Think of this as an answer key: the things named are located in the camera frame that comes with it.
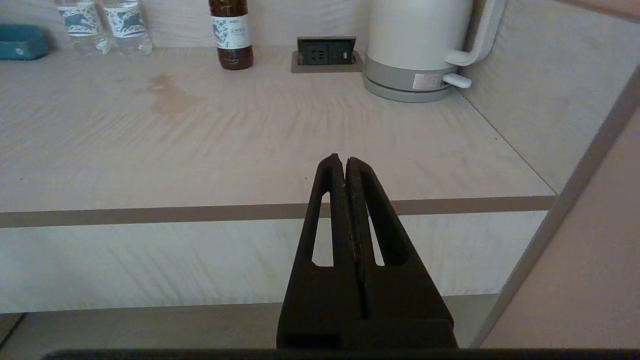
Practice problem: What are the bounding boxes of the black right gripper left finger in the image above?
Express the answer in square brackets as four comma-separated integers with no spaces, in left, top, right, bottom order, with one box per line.
[276,153,363,349]

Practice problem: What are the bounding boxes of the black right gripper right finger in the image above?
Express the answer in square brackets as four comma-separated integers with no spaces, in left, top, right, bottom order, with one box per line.
[345,156,458,349]

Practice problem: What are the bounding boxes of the dark pop-up power socket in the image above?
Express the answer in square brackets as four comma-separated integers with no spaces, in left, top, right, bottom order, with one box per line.
[291,36,363,74]

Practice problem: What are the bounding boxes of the cream electric kettle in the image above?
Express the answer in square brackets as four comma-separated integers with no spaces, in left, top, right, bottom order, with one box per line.
[365,0,508,93]

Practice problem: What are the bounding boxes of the full dark tea bottle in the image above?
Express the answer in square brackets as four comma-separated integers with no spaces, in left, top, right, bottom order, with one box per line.
[208,0,254,71]

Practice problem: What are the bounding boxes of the clear water bottle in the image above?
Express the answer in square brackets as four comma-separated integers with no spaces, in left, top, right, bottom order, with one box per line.
[101,0,153,57]
[55,0,112,56]

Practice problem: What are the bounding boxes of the small teal tray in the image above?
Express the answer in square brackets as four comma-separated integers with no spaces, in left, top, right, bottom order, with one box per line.
[0,24,50,61]

